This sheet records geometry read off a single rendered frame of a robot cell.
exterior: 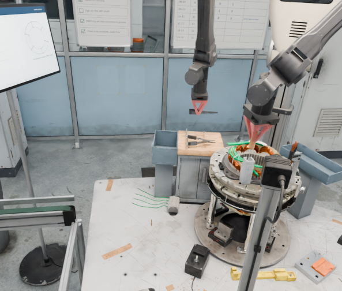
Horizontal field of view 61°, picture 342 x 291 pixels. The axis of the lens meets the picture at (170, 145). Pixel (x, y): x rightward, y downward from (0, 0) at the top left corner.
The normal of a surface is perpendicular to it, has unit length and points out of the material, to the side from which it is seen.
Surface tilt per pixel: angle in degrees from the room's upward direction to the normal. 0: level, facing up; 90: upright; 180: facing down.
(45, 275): 0
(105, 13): 90
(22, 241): 0
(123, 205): 0
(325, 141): 90
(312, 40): 75
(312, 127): 90
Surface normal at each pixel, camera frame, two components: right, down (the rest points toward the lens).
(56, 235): 0.04, -0.88
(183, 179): -0.04, 0.47
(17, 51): 0.95, 0.07
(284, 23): -0.47, 0.40
